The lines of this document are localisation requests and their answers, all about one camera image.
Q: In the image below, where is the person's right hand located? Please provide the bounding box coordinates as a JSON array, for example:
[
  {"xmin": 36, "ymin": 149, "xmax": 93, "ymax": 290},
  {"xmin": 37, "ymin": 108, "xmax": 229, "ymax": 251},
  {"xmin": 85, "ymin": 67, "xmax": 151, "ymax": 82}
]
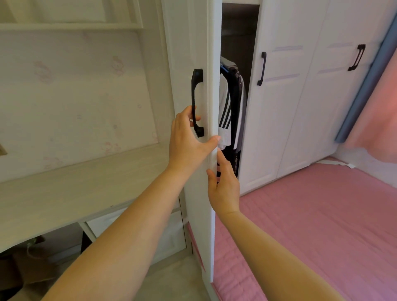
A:
[{"xmin": 206, "ymin": 149, "xmax": 241, "ymax": 216}]

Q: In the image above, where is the person's left hand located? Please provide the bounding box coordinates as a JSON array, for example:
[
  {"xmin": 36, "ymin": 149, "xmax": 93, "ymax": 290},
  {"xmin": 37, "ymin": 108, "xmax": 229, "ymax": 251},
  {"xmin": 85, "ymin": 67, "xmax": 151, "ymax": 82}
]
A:
[{"xmin": 167, "ymin": 105, "xmax": 221, "ymax": 184}]

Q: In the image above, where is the black wardrobe door handle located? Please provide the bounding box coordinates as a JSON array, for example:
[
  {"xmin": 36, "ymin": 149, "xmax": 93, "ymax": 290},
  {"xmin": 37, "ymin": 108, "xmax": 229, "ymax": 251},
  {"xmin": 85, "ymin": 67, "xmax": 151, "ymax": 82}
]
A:
[
  {"xmin": 190, "ymin": 68, "xmax": 205, "ymax": 138},
  {"xmin": 256, "ymin": 51, "xmax": 267, "ymax": 87},
  {"xmin": 347, "ymin": 44, "xmax": 366, "ymax": 72}
]

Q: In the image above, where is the white wardrobe door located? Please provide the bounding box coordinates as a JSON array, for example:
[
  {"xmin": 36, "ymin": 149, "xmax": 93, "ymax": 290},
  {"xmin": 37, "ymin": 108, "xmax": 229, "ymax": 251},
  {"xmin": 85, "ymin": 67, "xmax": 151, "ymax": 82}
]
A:
[
  {"xmin": 161, "ymin": 0, "xmax": 224, "ymax": 283},
  {"xmin": 238, "ymin": 0, "xmax": 330, "ymax": 196},
  {"xmin": 275, "ymin": 0, "xmax": 397, "ymax": 179}
]

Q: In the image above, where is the person's left forearm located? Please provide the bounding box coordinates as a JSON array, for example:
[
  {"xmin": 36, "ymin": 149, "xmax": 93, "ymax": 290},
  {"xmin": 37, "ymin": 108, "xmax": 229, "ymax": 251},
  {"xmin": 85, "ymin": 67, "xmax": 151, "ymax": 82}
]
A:
[{"xmin": 40, "ymin": 167, "xmax": 193, "ymax": 301}]

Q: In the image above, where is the person's right forearm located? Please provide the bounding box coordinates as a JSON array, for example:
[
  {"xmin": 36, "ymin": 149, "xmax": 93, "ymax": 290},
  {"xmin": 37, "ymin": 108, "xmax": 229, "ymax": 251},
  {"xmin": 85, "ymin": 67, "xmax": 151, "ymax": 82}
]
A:
[{"xmin": 216, "ymin": 210, "xmax": 345, "ymax": 301}]

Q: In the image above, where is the white black-striped hanging garment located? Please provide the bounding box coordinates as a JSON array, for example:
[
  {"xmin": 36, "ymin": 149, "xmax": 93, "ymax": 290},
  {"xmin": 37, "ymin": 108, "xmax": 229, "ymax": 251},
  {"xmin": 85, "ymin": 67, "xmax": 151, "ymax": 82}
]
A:
[{"xmin": 218, "ymin": 73, "xmax": 234, "ymax": 150}]

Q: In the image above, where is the black hanging garment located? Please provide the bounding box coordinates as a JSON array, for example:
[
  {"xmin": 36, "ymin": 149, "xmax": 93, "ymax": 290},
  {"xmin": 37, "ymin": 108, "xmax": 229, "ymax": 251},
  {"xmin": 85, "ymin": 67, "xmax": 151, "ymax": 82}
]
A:
[{"xmin": 220, "ymin": 57, "xmax": 248, "ymax": 178}]

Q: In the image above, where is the white closed wardrobe door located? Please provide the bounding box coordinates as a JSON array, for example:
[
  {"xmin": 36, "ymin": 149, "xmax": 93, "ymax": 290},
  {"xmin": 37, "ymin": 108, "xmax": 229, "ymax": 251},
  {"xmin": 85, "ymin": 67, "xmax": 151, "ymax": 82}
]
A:
[
  {"xmin": 238, "ymin": 0, "xmax": 330, "ymax": 196},
  {"xmin": 275, "ymin": 0, "xmax": 397, "ymax": 179}
]

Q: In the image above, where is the pink quilted bed cover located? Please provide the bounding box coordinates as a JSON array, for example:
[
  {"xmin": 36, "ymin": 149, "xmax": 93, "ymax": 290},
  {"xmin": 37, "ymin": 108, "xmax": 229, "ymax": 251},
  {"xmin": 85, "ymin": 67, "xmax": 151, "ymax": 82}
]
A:
[{"xmin": 185, "ymin": 156, "xmax": 397, "ymax": 301}]

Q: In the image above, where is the pink curtain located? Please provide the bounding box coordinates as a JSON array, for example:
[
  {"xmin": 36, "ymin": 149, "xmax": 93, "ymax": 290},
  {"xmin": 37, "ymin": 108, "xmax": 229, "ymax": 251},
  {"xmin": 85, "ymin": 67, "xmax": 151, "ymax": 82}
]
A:
[{"xmin": 344, "ymin": 60, "xmax": 397, "ymax": 164}]

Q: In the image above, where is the brown cardboard box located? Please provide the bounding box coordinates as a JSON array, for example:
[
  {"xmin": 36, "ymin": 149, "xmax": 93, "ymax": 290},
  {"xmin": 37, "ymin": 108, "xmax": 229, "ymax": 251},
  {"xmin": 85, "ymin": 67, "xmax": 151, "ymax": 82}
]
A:
[{"xmin": 0, "ymin": 235, "xmax": 64, "ymax": 293}]

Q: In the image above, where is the white strap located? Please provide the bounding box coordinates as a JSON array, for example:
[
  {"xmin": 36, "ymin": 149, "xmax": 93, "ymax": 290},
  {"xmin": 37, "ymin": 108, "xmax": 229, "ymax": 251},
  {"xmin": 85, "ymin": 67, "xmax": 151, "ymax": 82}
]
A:
[{"xmin": 316, "ymin": 159, "xmax": 358, "ymax": 170}]

